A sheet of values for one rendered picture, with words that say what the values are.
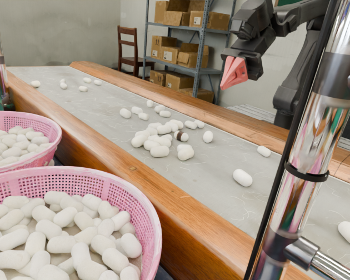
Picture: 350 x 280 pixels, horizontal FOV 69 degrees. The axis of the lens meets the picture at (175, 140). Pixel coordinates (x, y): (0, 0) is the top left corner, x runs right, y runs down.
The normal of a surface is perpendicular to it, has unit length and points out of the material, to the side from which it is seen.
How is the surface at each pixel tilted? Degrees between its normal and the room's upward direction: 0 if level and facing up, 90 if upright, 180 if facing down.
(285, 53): 90
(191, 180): 0
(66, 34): 90
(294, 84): 69
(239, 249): 0
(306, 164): 90
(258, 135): 45
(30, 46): 90
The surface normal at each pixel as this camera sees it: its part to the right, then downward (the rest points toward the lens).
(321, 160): -0.02, 0.40
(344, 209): 0.11, -0.91
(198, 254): -0.72, 0.21
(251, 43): -0.38, -0.55
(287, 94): -0.71, -0.18
